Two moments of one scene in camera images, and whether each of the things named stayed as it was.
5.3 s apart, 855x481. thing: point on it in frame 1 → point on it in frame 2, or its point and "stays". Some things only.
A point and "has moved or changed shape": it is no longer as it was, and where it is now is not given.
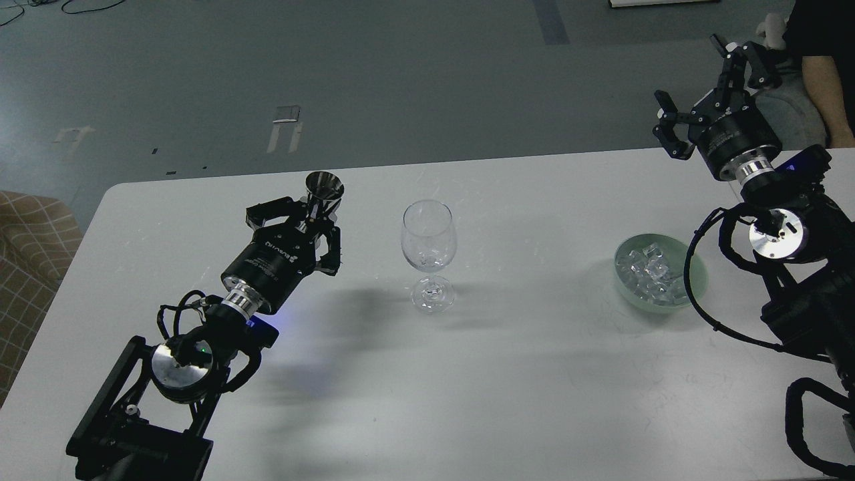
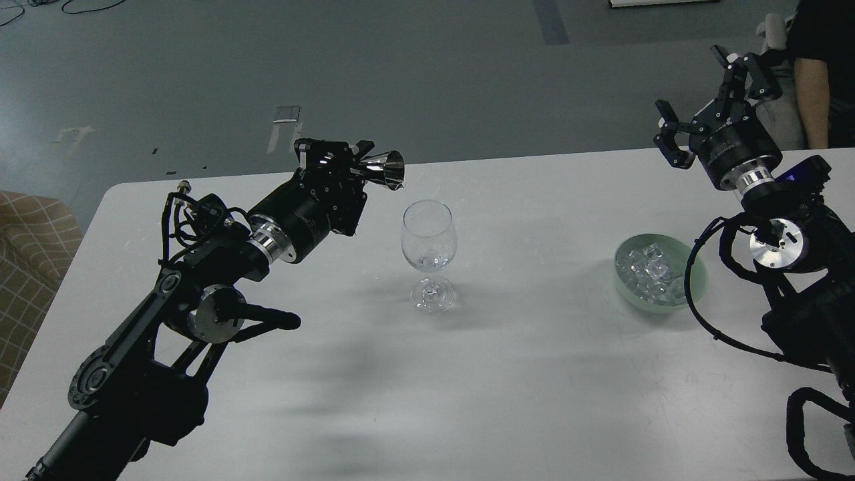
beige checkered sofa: [39, 238] stays
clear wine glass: [429, 242] stays
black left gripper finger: [256, 214] → [317, 156]
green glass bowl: [649, 272] stays
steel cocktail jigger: [324, 190] has moved or changed shape
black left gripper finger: [328, 264] → [364, 147]
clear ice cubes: [646, 273] stays
